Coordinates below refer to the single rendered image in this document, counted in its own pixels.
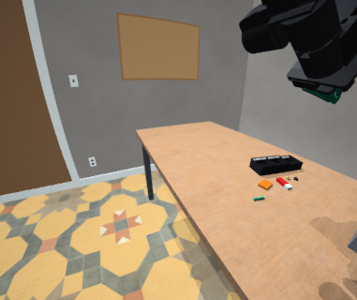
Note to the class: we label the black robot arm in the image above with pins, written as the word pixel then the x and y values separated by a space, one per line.
pixel 308 27

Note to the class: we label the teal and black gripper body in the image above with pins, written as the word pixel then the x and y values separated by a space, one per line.
pixel 323 68

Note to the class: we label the black rack of three labelled bins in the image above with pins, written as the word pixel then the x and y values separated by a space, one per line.
pixel 274 164

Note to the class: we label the orange block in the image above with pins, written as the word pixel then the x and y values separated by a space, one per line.
pixel 265 184

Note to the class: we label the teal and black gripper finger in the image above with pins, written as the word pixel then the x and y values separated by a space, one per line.
pixel 333 98
pixel 314 93

